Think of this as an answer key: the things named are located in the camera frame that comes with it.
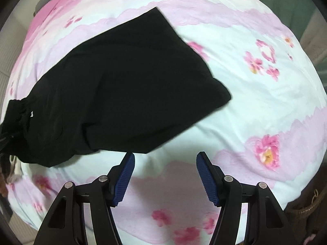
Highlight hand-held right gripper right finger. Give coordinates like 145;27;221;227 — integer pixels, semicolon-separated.
196;152;294;245

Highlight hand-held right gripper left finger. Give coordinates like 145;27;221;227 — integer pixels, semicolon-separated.
33;153;136;245

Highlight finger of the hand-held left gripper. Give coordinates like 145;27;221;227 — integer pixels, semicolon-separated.
0;131;13;155

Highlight black pants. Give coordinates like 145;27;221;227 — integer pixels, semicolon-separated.
0;7;232;168

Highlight pink floral bed sheet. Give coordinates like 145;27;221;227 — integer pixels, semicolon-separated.
6;0;327;244

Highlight brown woven bag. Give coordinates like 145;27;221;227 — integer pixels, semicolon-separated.
286;187;326;235

